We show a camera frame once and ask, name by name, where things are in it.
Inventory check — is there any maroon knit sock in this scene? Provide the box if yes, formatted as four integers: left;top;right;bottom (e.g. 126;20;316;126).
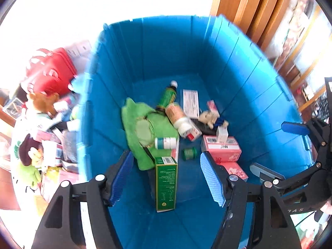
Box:
18;134;43;168

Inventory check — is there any green medicine box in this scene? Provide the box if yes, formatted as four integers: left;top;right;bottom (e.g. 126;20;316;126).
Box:
155;156;178;212

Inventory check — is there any blue plastic storage crate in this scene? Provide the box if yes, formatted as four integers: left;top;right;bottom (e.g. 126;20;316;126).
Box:
76;15;315;249

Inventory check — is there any brown teddy bear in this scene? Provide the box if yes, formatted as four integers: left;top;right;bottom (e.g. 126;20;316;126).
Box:
26;93;60;116

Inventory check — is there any green towel cloth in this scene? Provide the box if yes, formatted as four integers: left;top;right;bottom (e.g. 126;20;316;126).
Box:
121;97;179;171

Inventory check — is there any orange label pill bottle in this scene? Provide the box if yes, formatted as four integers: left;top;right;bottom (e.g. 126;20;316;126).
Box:
165;103;192;138

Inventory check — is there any white medicine bottle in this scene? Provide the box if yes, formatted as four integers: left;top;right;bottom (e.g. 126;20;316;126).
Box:
155;137;178;150

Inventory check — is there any red toy suitcase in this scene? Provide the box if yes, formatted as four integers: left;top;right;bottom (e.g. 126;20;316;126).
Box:
21;48;77;96

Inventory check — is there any green glass bottle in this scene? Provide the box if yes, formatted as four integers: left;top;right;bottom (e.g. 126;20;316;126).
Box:
156;80;178;112

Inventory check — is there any light green frog plush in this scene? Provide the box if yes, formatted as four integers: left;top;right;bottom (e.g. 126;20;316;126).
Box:
10;115;43;192

